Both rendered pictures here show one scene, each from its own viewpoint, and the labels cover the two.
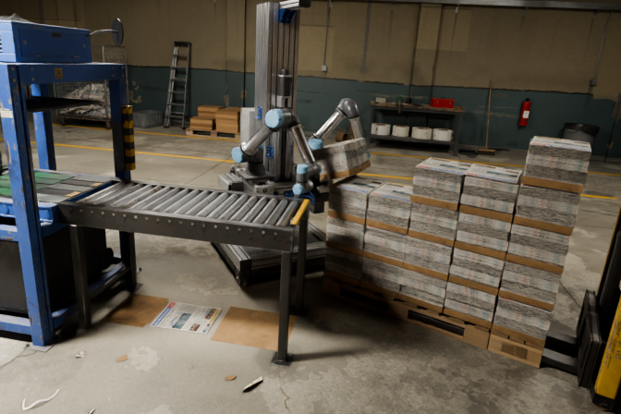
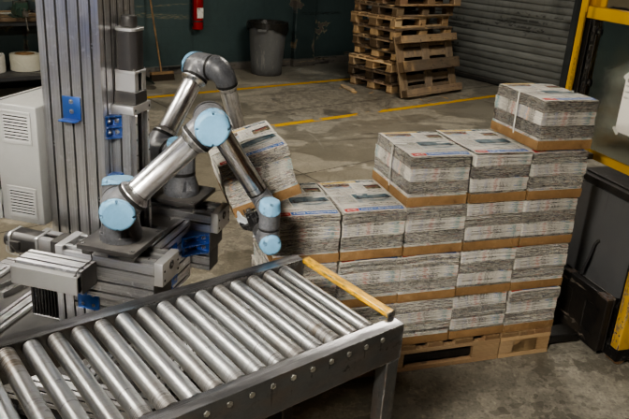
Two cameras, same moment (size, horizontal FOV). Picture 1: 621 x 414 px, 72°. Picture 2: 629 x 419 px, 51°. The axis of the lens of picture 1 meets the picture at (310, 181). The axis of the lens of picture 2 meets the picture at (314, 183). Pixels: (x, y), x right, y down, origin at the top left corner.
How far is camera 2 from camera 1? 1.92 m
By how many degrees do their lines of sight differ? 46
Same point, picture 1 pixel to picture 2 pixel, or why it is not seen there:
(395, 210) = (383, 225)
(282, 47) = not seen: outside the picture
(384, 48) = not seen: outside the picture
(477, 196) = (489, 178)
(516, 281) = (528, 267)
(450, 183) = (458, 169)
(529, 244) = (542, 219)
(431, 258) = (433, 275)
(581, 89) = not seen: outside the picture
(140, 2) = not seen: outside the picture
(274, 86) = (109, 51)
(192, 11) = not seen: outside the picture
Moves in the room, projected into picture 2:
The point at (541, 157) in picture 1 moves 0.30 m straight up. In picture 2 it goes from (555, 115) to (569, 45)
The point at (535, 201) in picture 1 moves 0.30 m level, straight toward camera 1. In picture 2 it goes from (548, 168) to (594, 193)
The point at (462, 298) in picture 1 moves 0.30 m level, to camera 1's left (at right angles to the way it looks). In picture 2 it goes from (471, 311) to (435, 335)
